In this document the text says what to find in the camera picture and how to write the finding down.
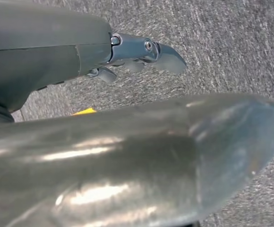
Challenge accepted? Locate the yellow floor tape outline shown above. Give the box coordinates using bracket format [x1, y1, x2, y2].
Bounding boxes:
[71, 107, 97, 116]

